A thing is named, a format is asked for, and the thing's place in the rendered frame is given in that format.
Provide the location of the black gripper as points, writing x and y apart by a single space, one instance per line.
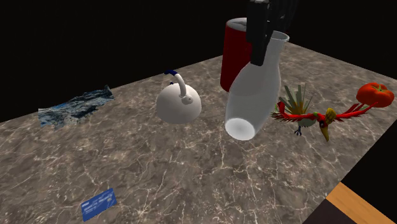
266 14

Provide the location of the white vase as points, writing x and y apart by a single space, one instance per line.
254 93

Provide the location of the red cylindrical container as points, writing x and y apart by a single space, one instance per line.
234 56

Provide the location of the red and yellow bird toy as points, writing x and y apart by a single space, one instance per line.
310 117

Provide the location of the red tomato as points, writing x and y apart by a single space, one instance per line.
375 94

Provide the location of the blue crumpled cloth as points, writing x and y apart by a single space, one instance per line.
76 107

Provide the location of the blue card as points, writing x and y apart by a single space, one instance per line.
98 204

